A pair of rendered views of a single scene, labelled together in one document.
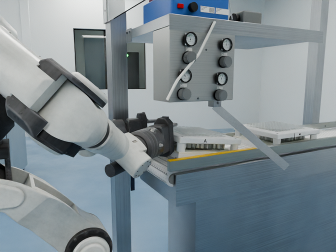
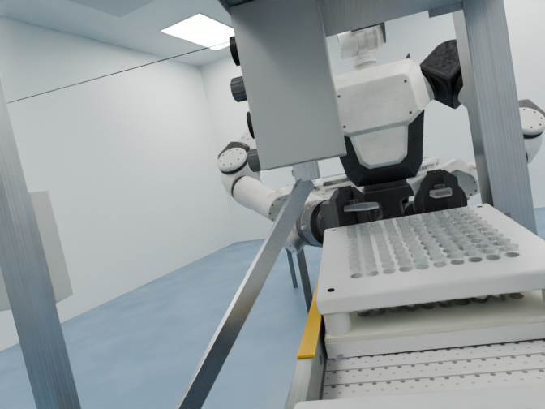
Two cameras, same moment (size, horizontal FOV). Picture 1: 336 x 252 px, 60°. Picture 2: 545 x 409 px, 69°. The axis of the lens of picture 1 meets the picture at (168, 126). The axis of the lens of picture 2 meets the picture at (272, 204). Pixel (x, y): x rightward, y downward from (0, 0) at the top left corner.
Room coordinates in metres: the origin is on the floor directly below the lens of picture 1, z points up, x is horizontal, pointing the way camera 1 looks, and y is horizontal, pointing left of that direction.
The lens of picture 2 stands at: (1.21, -0.57, 1.00)
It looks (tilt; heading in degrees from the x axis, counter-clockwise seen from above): 4 degrees down; 130
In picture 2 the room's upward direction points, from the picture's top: 11 degrees counter-clockwise
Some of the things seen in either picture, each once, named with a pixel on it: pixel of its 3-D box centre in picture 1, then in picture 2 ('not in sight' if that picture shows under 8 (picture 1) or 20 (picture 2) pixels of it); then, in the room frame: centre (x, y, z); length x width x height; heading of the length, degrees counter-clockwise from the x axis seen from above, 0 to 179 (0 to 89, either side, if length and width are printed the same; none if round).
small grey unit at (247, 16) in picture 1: (243, 22); not in sight; (1.06, -0.27, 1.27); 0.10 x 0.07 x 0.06; 118
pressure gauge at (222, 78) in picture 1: (221, 78); (255, 124); (0.86, -0.15, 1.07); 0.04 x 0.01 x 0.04; 118
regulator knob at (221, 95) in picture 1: (221, 93); (258, 156); (0.85, -0.15, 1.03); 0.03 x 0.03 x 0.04; 28
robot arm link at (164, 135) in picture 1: (156, 140); (335, 223); (0.83, 0.03, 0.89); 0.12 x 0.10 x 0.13; 150
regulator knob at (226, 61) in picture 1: (225, 60); (241, 84); (0.85, -0.17, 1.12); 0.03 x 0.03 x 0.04; 28
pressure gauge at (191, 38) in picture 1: (190, 39); not in sight; (0.81, -0.06, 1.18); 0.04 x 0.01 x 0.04; 118
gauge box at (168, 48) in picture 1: (193, 66); (298, 94); (0.88, -0.08, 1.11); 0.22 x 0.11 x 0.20; 118
